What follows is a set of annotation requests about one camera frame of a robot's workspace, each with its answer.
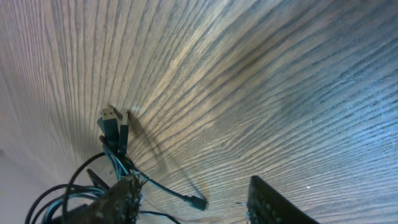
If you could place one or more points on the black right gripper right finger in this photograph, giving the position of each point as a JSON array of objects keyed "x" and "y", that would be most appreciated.
[{"x": 267, "y": 206}]

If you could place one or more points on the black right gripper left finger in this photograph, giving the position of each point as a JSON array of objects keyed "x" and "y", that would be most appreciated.
[{"x": 119, "y": 205}]

